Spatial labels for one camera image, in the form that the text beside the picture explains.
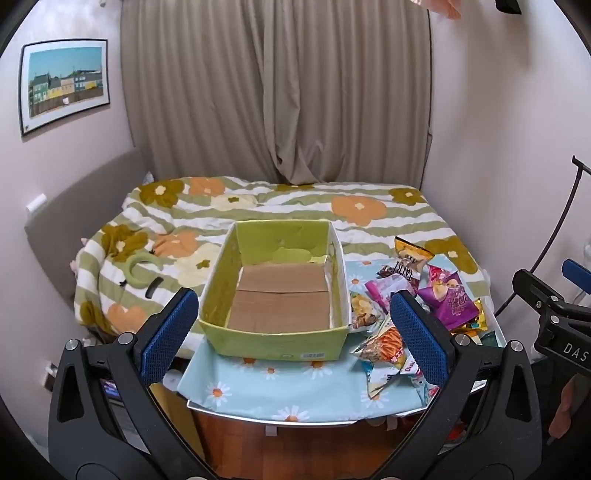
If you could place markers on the grey padded headboard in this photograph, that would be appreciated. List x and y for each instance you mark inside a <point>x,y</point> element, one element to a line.
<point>78,203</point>

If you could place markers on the green cardboard box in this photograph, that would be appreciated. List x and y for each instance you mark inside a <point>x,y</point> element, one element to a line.
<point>277,300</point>

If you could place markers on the yellow white snack packet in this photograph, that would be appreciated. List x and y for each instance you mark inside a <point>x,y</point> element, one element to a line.
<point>362,314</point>

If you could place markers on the gold foil snack packet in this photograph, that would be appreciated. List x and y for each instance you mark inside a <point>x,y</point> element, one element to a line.
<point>474,323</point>

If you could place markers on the wall socket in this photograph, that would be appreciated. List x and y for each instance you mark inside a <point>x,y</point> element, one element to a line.
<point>49,374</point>

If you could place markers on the white red snack packet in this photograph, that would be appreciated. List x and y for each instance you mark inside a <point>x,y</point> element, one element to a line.
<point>406,376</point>

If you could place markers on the dark red snack packet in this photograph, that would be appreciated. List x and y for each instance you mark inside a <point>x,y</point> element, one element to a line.
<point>387,270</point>

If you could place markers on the black stand rod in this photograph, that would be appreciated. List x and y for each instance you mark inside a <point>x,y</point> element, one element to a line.
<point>556,221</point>

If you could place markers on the orange sticks snack packet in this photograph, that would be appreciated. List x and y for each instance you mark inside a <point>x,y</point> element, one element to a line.
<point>387,347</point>

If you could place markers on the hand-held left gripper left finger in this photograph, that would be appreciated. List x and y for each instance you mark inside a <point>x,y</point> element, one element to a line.
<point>167,336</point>

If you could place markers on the white wall switch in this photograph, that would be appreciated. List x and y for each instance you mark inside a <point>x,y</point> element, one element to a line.
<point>36,203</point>

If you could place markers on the light blue daisy cloth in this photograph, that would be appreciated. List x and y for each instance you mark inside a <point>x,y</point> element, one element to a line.
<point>295,383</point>

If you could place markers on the person's right hand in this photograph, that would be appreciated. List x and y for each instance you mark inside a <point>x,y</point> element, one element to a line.
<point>564,406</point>

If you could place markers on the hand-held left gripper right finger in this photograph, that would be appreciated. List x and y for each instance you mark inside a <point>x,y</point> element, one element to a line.
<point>419,342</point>

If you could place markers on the pale pink snack packet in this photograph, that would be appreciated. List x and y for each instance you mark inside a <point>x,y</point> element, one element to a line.
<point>382,291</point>

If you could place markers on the orange brown snack packet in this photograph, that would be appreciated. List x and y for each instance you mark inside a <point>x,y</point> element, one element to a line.
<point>412,253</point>

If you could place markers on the beige curtain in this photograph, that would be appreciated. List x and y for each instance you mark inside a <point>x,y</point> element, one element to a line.
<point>277,87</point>

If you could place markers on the pink marshmallow packet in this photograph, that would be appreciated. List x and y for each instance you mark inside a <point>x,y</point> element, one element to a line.
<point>442,276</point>

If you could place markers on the framed wall picture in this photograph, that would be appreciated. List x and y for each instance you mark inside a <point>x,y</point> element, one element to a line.
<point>64,85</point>

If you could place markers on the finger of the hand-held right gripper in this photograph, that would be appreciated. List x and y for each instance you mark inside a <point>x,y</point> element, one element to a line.
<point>535,291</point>
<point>577,274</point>

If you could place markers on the floral striped blanket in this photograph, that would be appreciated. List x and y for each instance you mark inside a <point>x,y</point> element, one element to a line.
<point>286,207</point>

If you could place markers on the purple chips packet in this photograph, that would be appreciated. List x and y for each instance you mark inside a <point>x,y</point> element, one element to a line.
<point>447,302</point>

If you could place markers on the pink hanging cloth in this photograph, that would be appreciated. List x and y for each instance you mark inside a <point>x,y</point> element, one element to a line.
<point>442,7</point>

